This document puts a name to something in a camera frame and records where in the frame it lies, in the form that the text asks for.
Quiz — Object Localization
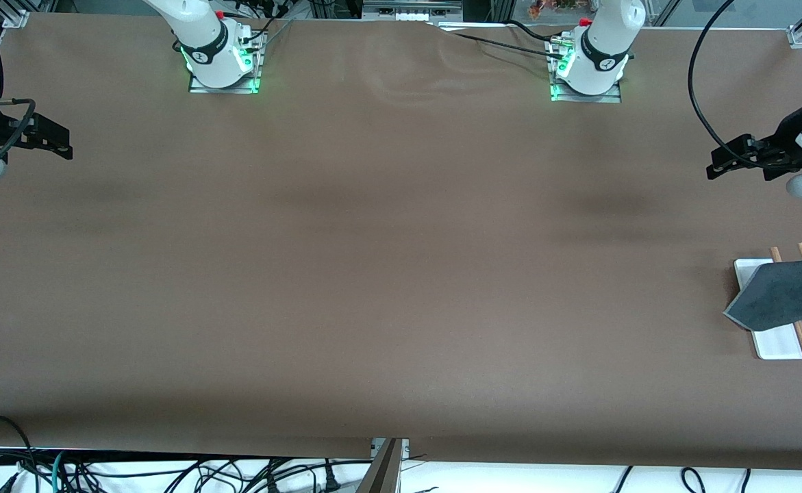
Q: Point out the grey towel with pink side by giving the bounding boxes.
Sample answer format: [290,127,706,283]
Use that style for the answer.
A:
[723,260,802,333]

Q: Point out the white power strip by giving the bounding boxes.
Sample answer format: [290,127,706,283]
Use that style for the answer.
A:
[362,0,464,22]

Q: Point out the dark diagonal support beam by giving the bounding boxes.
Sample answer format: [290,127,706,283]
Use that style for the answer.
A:
[355,438,403,493]

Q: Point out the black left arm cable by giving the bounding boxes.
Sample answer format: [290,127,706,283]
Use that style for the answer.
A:
[688,0,754,165]

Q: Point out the white rack base plate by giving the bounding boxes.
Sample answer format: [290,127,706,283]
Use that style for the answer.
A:
[734,257,802,360]

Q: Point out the short black table cable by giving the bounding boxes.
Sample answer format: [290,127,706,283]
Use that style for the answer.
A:
[507,19,560,43]

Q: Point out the long black table cable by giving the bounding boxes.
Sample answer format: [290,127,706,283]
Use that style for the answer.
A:
[435,24,566,61]

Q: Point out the thick black looped floor cable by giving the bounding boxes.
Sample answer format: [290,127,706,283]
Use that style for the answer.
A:
[0,414,40,493]

